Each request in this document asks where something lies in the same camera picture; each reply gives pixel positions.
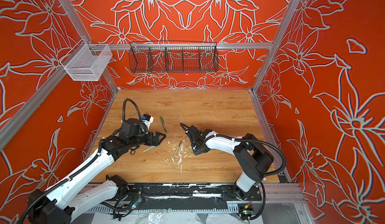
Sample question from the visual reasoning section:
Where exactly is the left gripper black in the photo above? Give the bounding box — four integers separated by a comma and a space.
130, 129, 166, 148

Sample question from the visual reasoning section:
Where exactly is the dark green pen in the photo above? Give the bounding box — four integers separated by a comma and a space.
161, 123, 167, 133

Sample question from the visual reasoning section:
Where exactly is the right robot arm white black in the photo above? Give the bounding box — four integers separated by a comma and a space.
180, 123, 274, 199

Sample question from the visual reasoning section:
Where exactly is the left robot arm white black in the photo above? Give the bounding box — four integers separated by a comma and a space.
18, 114, 166, 224

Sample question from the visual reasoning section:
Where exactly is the beige pen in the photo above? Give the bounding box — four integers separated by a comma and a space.
172, 140, 183, 159

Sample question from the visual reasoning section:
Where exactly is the white mesh basket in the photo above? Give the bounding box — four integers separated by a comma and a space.
60, 44, 112, 81

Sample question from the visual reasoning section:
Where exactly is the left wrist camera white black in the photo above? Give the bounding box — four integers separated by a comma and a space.
141, 114, 154, 133

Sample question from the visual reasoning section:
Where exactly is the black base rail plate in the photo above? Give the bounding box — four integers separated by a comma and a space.
101, 182, 262, 213

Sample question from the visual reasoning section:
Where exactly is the black wire basket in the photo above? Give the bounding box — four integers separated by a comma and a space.
128, 41, 219, 74

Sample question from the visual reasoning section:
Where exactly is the white slotted cable duct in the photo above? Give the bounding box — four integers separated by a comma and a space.
83, 204, 239, 215

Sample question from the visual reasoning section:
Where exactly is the aluminium frame bar back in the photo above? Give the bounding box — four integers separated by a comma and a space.
107, 43, 273, 51

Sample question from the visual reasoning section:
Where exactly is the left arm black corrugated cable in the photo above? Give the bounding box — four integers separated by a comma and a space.
17, 98, 143, 224

